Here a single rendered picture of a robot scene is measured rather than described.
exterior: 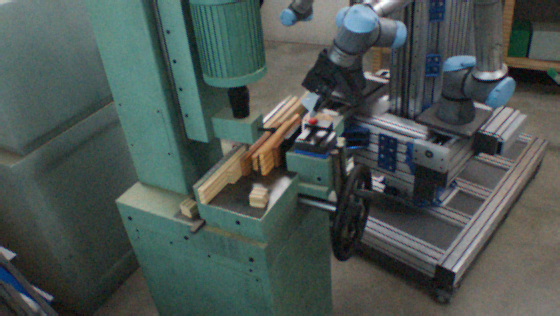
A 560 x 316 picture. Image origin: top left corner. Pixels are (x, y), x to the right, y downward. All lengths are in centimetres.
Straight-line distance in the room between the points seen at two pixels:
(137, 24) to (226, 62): 26
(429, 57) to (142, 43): 113
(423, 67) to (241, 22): 97
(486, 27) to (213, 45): 83
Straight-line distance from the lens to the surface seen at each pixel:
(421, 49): 188
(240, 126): 130
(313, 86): 127
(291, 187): 132
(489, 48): 156
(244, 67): 118
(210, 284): 154
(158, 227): 151
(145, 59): 130
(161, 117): 136
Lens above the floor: 168
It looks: 33 degrees down
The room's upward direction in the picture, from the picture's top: 6 degrees counter-clockwise
